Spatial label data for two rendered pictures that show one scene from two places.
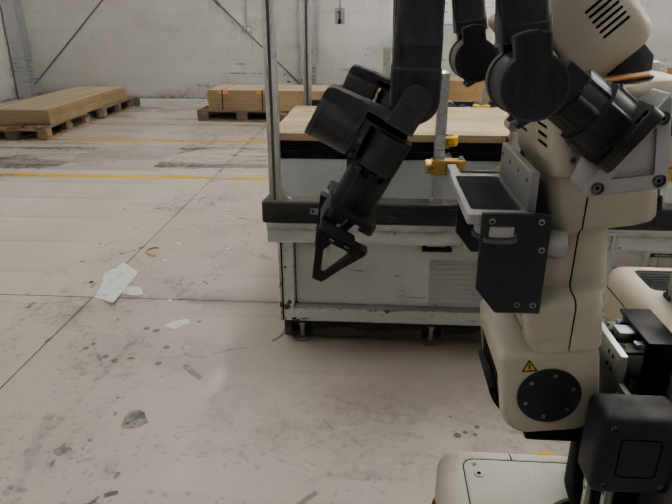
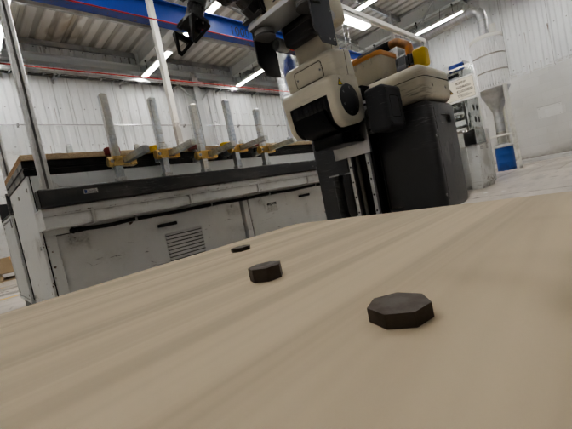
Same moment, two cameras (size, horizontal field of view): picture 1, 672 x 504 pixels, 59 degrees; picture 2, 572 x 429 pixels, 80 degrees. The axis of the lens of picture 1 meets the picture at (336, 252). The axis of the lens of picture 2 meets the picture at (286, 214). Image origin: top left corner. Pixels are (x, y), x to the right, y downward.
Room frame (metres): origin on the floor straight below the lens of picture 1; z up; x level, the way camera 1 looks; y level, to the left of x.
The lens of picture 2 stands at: (0.28, 0.67, 0.46)
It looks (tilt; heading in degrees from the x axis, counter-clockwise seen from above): 3 degrees down; 312
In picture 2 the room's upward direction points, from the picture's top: 12 degrees counter-clockwise
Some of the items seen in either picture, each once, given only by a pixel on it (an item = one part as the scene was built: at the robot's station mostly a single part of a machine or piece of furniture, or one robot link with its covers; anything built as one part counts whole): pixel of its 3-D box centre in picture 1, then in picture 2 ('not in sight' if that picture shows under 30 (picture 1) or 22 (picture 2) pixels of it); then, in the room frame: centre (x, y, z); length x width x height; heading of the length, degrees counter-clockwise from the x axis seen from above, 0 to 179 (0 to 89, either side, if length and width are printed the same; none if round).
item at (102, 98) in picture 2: not in sight; (112, 140); (2.03, -0.10, 0.91); 0.04 x 0.04 x 0.48; 86
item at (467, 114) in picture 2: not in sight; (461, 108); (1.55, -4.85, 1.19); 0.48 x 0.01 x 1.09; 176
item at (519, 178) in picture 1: (503, 219); (292, 28); (0.94, -0.28, 0.99); 0.28 x 0.16 x 0.22; 176
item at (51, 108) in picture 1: (65, 103); not in sight; (8.05, 3.58, 0.23); 2.41 x 0.77 x 0.17; 178
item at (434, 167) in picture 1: (444, 166); (166, 153); (2.01, -0.37, 0.83); 0.14 x 0.06 x 0.05; 86
